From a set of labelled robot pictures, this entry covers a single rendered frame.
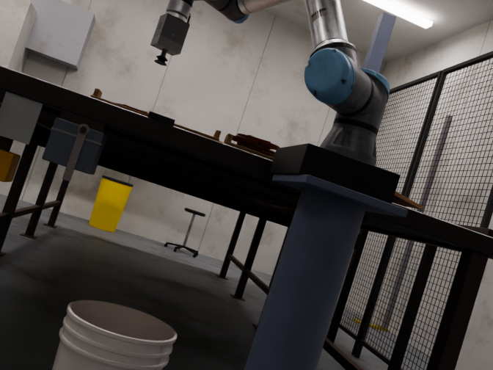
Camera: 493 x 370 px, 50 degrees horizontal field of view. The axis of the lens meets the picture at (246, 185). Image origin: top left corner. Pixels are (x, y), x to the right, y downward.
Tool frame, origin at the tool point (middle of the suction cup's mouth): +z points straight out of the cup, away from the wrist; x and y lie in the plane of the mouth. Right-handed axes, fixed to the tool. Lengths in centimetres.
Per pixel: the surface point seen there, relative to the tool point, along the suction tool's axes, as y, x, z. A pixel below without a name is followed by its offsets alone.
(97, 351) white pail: 7, 44, 80
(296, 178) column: -19, 63, 26
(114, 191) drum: -156, -462, 64
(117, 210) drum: -168, -463, 84
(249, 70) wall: -291, -482, -155
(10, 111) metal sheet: 38.1, 7.8, 31.2
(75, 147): 21.0, 18.0, 35.1
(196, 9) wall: -201, -512, -207
